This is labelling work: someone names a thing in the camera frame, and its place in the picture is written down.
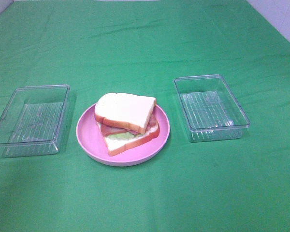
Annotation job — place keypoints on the red bacon strip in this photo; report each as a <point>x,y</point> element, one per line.
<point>152,127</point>

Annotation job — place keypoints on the green lettuce leaf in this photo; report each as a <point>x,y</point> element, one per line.
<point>123,136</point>

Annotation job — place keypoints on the bread slice orange crust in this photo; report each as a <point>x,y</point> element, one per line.
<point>115,147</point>

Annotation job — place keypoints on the pink bacon strip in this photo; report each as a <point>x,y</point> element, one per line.
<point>133,132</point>

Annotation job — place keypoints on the pink round plate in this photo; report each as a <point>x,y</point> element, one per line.
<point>91,141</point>

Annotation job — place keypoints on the clear plastic tray right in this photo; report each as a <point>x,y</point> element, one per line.
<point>210,109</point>

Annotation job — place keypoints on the clear plastic tray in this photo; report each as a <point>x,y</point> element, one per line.
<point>210,109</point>
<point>33,121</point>

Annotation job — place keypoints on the clear plastic tray left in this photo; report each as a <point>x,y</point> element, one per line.
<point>33,121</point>

